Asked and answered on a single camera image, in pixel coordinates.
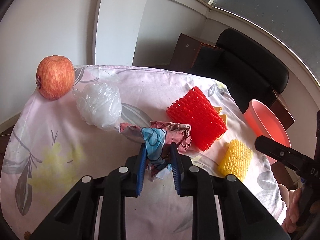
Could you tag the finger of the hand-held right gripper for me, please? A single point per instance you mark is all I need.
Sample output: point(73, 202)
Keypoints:
point(277, 151)

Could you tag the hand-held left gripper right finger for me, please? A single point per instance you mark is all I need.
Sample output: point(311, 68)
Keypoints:
point(175, 167)

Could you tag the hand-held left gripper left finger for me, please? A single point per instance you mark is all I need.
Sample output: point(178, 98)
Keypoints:
point(141, 170)

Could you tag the pink plastic bucket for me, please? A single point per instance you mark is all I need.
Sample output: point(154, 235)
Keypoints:
point(265, 122)

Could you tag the colourful paper wrapper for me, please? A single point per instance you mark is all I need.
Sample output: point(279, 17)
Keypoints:
point(155, 136)

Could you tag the yellow foam fruit net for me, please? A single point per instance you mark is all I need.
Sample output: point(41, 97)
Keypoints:
point(235, 160)

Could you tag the red foam fruit net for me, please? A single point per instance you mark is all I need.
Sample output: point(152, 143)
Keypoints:
point(197, 117)

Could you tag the white plastic bag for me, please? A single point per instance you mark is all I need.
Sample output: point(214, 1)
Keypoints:
point(100, 107)

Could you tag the person's right hand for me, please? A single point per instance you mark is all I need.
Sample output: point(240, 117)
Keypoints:
point(292, 212)

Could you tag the pink floral cloth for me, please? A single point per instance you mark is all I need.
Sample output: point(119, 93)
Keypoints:
point(75, 142)

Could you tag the black armchair with wooden sides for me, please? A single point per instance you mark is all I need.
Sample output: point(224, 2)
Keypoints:
point(250, 62)

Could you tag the red apple with sticker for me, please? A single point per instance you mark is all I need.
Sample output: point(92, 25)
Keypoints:
point(55, 77)

